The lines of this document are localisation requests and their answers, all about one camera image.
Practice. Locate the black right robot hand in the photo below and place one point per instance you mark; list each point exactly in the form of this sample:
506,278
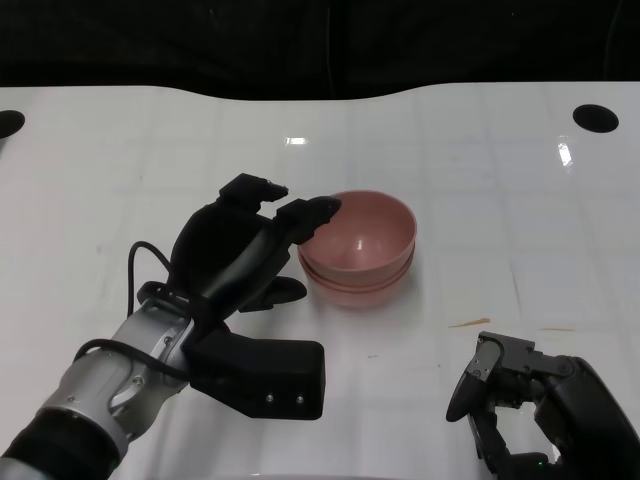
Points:
575,415

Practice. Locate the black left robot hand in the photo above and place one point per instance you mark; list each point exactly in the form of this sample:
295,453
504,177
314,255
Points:
220,250

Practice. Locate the pink plastic bowl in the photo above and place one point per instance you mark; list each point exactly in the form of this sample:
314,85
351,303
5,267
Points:
357,300
357,283
360,235

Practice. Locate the thin orange wood sliver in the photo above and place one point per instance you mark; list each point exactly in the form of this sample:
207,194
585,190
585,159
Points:
470,323

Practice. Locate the black backdrop cloth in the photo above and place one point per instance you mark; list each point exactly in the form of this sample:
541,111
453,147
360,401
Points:
200,45

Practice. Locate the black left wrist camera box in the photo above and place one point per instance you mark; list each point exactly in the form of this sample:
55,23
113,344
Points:
260,375

